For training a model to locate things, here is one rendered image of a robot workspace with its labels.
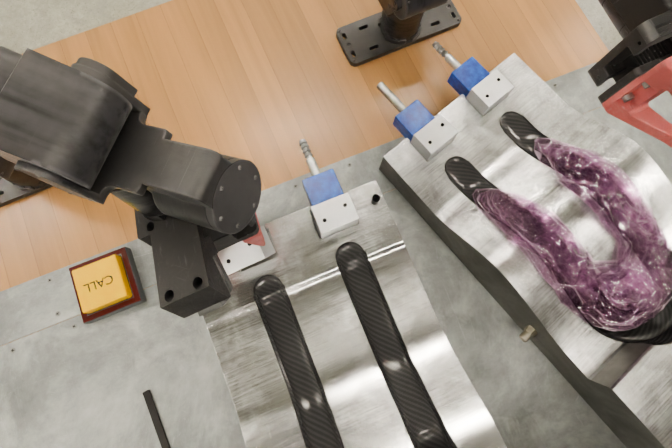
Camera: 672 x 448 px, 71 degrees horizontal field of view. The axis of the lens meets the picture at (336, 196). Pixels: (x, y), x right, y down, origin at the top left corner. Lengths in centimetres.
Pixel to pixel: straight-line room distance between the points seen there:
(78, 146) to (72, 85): 4
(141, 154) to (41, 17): 172
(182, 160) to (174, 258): 10
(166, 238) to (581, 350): 50
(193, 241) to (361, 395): 29
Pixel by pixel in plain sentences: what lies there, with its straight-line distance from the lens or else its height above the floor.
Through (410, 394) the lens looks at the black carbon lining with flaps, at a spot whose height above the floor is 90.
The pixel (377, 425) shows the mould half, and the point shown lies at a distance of 58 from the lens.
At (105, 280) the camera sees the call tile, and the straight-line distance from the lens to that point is 70.
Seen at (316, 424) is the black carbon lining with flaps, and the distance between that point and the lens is 59.
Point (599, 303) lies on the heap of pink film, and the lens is 67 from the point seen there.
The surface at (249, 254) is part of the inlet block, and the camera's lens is 54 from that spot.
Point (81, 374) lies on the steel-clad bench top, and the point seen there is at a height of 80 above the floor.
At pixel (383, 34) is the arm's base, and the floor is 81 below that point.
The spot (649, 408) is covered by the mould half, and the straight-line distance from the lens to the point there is 68.
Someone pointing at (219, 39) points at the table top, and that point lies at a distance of 83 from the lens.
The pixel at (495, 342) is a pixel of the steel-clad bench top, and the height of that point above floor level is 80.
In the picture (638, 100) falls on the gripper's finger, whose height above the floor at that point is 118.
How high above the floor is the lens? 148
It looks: 75 degrees down
